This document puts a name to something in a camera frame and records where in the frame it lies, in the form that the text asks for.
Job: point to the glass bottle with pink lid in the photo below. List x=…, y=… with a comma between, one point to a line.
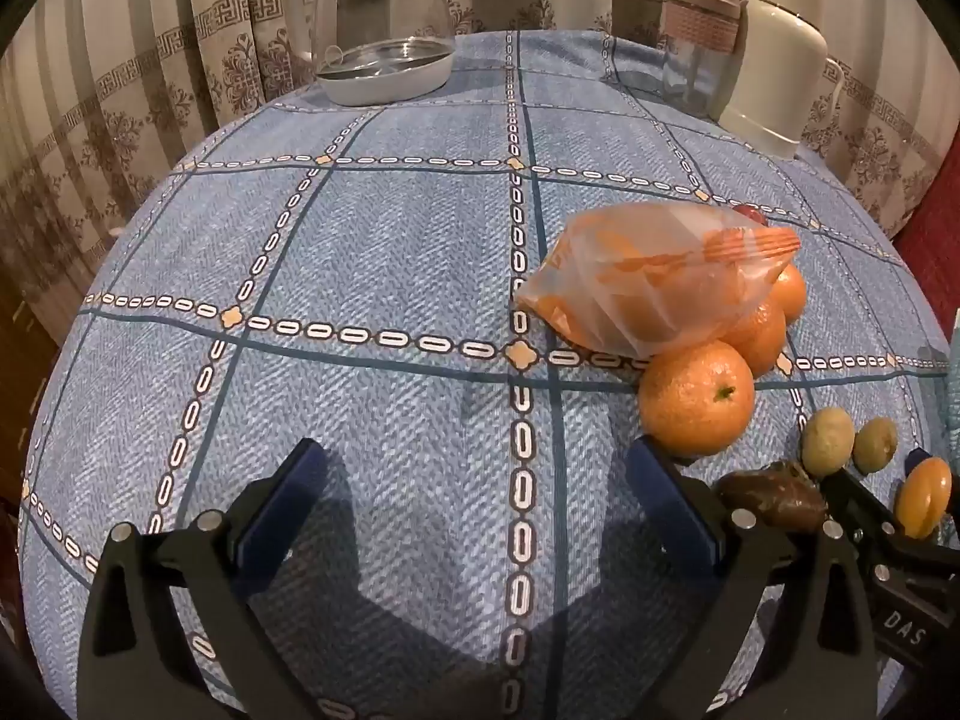
x=694, y=30

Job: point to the clear plastic bag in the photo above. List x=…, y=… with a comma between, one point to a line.
x=637, y=270

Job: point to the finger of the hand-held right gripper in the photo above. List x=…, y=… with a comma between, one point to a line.
x=862, y=514
x=916, y=459

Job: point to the red tomato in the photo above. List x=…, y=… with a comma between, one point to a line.
x=750, y=214

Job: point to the blue checked tablecloth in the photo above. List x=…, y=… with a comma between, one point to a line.
x=375, y=240

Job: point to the large orange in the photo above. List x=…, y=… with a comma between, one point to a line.
x=694, y=405

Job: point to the small yellow-orange fruit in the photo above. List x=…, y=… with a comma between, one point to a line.
x=926, y=495

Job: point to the glass kettle with white base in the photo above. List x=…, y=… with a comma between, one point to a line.
x=375, y=15

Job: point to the brown wrinkled fruit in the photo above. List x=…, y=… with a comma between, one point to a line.
x=772, y=499

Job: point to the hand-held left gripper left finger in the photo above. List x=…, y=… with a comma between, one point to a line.
x=289, y=495

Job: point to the red quilted blanket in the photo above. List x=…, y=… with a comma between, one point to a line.
x=937, y=255

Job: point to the cream thermos flask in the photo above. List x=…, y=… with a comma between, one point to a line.
x=780, y=52

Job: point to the green round fruit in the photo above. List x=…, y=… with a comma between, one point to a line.
x=875, y=446
x=827, y=441

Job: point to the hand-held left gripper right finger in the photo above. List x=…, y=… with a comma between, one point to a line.
x=667, y=495

